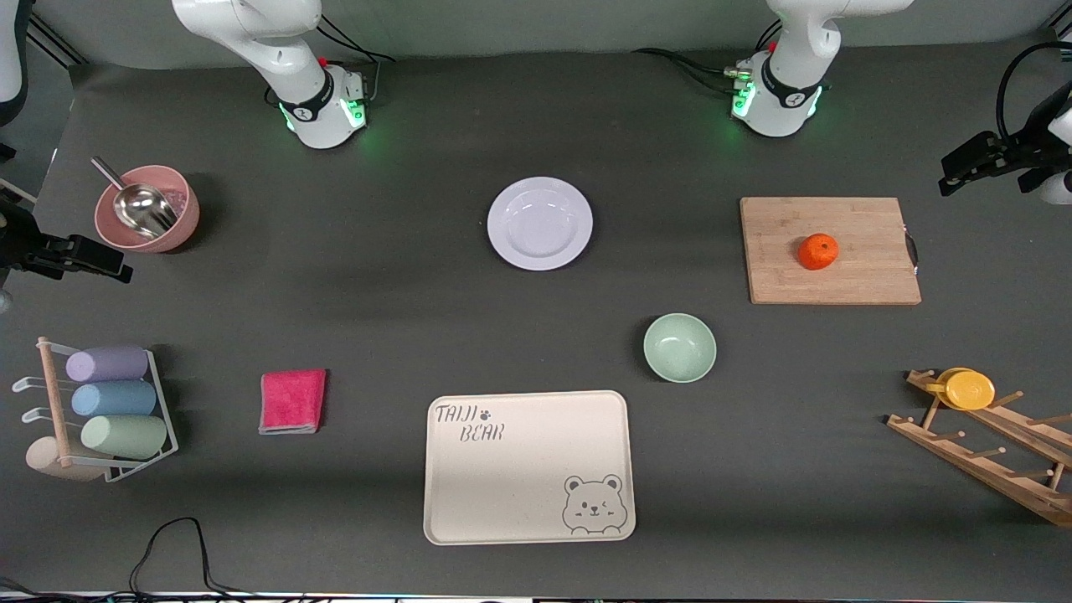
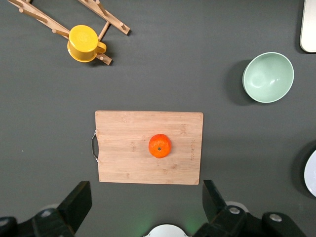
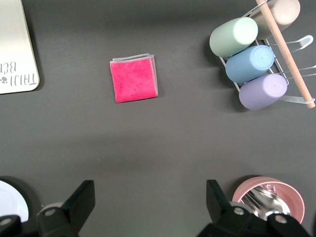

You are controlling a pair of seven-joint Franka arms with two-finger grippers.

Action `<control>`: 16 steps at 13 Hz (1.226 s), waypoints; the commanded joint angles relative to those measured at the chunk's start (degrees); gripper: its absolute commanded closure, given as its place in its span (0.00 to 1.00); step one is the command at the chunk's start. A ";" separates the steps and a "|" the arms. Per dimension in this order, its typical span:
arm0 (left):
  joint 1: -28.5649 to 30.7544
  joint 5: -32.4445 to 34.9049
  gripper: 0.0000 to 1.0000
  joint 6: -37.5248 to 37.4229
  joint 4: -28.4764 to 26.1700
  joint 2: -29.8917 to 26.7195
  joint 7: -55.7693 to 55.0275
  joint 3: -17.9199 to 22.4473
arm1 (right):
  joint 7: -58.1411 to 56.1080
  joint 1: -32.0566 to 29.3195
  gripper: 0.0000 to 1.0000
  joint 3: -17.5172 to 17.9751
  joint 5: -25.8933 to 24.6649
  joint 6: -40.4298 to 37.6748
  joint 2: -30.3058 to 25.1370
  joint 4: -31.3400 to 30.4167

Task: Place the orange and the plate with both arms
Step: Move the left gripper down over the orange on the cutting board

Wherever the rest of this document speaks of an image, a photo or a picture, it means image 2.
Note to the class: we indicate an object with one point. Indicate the beige tray with bear print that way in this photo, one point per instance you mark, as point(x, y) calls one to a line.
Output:
point(309, 24)

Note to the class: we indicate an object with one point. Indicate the pale lavender round plate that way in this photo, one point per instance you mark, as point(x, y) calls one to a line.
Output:
point(311, 175)

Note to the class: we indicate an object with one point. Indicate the mint green bowl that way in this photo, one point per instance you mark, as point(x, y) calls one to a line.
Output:
point(267, 77)

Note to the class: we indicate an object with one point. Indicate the wooden cutting board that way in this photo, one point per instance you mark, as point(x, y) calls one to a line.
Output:
point(138, 163)

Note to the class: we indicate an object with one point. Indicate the yellow mug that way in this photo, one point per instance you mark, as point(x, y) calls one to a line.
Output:
point(82, 40)

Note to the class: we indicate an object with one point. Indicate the wooden peg mug rack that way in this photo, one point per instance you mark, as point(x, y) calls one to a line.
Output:
point(109, 16)

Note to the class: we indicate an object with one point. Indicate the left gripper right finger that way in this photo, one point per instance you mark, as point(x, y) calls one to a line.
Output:
point(229, 222)

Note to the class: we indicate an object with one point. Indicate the orange mandarin fruit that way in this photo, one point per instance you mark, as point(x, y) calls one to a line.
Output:
point(159, 145)

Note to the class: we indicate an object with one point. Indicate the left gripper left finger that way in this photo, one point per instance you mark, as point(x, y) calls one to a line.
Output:
point(61, 222)

